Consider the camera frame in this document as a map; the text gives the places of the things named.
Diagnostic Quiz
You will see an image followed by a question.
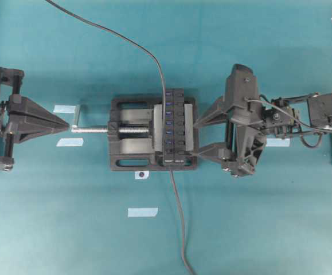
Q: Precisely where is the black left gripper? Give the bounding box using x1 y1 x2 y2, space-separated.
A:
0 67 69 171

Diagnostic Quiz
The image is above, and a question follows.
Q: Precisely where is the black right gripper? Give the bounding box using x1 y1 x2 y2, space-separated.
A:
193 96 267 178

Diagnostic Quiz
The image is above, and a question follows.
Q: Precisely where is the black USB cable with plug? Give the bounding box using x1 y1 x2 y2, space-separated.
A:
45 0 174 155

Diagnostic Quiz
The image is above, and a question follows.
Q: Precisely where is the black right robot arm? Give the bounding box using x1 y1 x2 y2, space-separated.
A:
194 88 332 177

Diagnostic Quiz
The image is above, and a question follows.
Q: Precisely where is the black multiport USB hub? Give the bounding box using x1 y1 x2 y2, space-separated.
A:
163 89 186 166

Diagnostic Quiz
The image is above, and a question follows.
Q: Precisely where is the blue tape near crank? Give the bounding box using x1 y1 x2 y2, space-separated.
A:
53 105 76 113

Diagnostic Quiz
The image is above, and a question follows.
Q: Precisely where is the blue tape right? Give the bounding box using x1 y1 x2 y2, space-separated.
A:
266 137 290 147

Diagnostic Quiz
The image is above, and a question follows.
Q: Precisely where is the blue tape left lower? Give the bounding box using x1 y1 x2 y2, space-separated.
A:
56 137 84 147

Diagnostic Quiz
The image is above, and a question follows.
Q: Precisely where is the black bench vise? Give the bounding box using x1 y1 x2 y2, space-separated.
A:
71 96 198 171

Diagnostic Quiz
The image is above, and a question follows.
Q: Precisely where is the white sticker with dark dot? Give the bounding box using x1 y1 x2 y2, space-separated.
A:
134 171 150 180

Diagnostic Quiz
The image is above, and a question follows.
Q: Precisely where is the blue tape bottom centre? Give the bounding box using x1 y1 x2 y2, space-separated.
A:
128 207 158 218

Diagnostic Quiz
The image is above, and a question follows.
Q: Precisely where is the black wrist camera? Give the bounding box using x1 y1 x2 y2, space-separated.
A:
224 64 262 126

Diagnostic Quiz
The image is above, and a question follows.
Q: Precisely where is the thin black camera cable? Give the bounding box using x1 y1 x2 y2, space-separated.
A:
247 93 332 149

